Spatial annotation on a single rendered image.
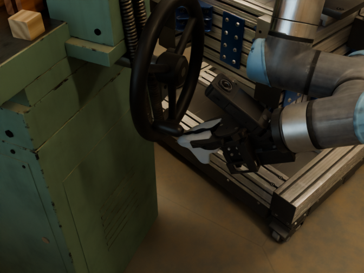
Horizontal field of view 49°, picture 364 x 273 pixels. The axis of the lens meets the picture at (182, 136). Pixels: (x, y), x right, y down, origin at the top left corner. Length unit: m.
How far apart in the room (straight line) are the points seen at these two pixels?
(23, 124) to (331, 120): 0.51
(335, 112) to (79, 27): 0.46
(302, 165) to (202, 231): 0.43
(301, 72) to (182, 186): 1.05
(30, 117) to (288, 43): 0.45
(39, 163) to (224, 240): 0.85
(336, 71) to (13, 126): 0.55
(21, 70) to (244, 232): 1.04
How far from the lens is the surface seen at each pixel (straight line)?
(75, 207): 0.97
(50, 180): 0.85
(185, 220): 1.52
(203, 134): 0.69
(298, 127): 0.60
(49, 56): 0.75
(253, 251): 1.47
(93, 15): 0.73
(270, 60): 0.67
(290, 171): 1.44
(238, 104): 0.63
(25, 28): 0.72
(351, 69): 0.67
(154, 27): 0.66
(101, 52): 0.73
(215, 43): 1.41
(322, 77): 0.66
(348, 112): 0.58
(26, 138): 0.77
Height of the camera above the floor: 1.22
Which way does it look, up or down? 41 degrees down
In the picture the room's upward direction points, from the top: straight up
